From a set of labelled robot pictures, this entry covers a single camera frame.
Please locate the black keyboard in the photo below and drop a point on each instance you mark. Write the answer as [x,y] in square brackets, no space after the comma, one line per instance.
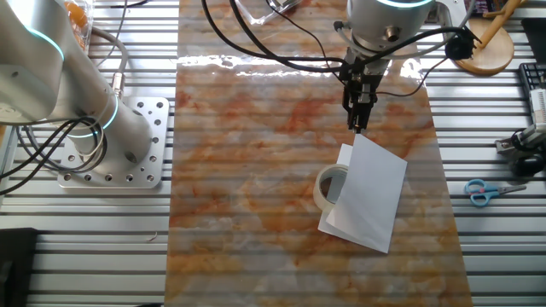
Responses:
[533,77]

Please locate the white paper sheet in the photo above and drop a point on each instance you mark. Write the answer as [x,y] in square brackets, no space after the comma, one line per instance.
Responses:
[371,192]

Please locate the clear plastic box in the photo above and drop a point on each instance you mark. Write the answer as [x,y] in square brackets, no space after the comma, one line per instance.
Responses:
[264,15]

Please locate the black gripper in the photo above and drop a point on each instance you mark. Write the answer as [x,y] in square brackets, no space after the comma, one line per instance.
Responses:
[354,89]

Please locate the round wooden stand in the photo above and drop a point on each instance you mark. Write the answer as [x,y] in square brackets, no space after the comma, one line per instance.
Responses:
[490,51]

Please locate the orange fruit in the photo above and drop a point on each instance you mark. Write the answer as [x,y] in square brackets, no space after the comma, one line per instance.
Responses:
[81,38]
[77,13]

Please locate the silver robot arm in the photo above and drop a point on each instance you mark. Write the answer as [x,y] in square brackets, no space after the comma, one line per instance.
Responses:
[42,64]

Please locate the beige packing tape roll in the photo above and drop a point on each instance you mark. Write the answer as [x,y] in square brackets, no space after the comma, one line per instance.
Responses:
[325,205]

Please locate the black panel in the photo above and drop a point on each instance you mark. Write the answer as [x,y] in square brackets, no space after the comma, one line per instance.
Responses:
[535,40]

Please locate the black flat box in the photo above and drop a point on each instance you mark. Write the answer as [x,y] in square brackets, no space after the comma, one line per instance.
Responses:
[17,268]

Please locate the silver camera on stand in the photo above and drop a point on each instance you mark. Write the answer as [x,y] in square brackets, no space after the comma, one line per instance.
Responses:
[533,136]

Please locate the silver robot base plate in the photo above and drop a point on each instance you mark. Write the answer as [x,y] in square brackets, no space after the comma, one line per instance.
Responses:
[158,140]

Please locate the clear plastic fruit carton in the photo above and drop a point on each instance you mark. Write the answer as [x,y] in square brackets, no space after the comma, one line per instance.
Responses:
[84,34]

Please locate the orange marble pattern mat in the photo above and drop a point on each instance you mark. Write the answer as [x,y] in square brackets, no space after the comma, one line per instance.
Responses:
[256,170]

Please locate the small curled scrap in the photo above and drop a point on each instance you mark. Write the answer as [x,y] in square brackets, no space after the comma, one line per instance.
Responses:
[153,238]

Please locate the dark printed box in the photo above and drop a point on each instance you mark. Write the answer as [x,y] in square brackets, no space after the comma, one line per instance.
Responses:
[486,6]

